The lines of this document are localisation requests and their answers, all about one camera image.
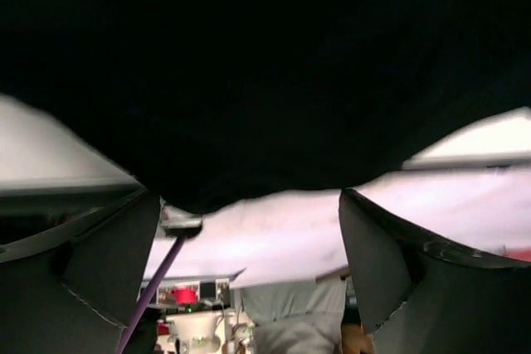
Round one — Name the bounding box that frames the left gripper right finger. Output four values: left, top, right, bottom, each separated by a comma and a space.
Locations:
339, 189, 530, 354

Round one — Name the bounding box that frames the black t-shirt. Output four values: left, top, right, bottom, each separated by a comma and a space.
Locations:
1, 0, 530, 214

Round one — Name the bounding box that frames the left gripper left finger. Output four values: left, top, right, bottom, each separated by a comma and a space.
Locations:
1, 192, 159, 353

